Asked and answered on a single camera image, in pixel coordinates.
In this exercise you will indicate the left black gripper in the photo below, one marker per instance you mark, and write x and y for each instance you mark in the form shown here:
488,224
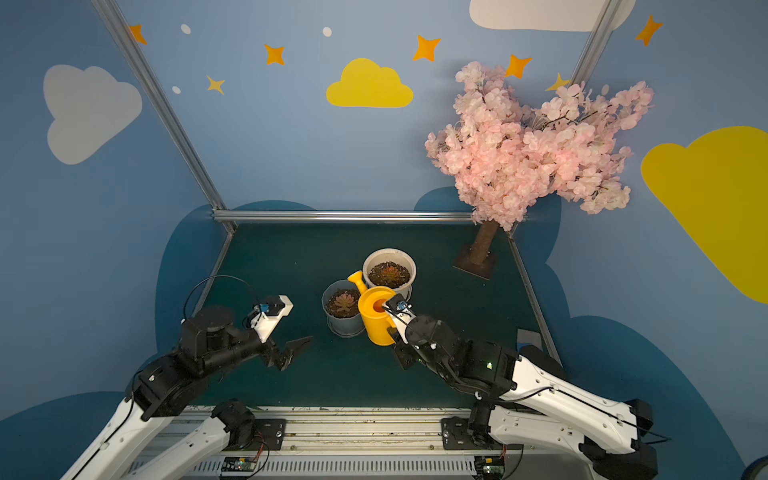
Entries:
270,352

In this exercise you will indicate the yellow plastic watering can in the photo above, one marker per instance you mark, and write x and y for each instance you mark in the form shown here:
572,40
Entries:
371,307

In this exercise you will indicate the grey-blue pot with succulent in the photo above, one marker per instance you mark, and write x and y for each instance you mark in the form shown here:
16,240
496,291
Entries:
340,304

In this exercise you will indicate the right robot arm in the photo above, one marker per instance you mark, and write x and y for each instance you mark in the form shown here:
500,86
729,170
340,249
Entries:
521,402

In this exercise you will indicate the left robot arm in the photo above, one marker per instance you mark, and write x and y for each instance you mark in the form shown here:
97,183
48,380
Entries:
210,344

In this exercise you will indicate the white pot with succulent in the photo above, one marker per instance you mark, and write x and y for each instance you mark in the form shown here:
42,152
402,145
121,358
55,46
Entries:
390,268

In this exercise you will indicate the left green circuit board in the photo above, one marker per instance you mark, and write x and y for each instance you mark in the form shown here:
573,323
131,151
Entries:
238,466

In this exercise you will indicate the green circuit board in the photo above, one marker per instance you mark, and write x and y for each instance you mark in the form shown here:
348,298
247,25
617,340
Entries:
488,468
238,466

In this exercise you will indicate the right green circuit board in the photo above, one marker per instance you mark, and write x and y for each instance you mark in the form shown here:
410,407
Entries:
488,468

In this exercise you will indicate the pink artificial blossom tree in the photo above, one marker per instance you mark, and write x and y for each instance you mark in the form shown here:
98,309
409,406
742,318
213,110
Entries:
503,156

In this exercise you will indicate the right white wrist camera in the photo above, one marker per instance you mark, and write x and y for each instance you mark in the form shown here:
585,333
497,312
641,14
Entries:
406,314

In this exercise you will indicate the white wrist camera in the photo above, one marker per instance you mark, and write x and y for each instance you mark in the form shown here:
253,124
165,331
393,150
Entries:
267,314
406,314

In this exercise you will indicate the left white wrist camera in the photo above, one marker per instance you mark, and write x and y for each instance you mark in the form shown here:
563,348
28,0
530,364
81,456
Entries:
267,314

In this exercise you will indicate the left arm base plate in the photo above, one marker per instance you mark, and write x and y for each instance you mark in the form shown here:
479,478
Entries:
265,433

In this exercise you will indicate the aluminium frame back rail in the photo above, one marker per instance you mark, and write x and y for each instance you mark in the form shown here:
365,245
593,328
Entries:
341,217

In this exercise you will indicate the aluminium front rail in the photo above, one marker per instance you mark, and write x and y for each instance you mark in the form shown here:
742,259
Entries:
383,443

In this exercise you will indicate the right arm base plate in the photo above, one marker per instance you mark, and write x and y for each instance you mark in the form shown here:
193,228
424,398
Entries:
457,435

